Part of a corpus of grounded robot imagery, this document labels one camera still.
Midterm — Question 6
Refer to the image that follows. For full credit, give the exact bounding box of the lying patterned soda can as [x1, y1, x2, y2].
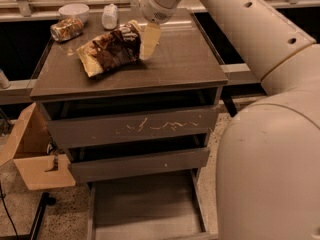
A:
[50, 18, 84, 42]

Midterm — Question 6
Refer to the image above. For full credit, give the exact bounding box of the bottom grey drawer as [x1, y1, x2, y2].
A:
[86, 170, 218, 240]

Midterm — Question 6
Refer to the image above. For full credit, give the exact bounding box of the white crumpled plastic bottle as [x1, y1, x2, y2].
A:
[101, 4, 118, 30]

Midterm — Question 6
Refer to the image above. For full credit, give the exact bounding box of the black cable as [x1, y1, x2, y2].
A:
[0, 180, 20, 240]

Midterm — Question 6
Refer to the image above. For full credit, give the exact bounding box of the open cardboard box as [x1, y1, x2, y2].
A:
[0, 103, 76, 190]

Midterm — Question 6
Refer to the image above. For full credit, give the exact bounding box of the brown chip bag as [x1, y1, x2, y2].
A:
[76, 20, 141, 77]

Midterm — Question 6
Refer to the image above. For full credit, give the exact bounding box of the white bowl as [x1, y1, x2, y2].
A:
[58, 3, 89, 24]

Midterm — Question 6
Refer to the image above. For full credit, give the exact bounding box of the grey drawer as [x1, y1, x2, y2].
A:
[42, 89, 220, 150]
[69, 133, 210, 183]
[86, 170, 218, 240]

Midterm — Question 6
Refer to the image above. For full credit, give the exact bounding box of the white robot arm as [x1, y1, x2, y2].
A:
[139, 0, 320, 240]

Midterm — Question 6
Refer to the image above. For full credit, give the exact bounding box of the metal railing frame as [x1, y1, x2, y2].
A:
[0, 0, 320, 106]

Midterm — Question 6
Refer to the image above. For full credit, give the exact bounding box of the middle grey drawer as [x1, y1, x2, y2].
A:
[69, 133, 210, 183]

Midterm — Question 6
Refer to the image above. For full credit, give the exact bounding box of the black stand base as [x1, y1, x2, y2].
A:
[0, 191, 57, 240]

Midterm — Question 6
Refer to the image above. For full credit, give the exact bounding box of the top grey drawer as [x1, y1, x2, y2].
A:
[42, 89, 220, 150]

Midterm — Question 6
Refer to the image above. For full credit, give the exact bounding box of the grey drawer cabinet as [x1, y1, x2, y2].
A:
[29, 7, 229, 240]

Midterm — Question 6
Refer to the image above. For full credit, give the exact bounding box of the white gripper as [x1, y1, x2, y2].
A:
[138, 0, 181, 60]

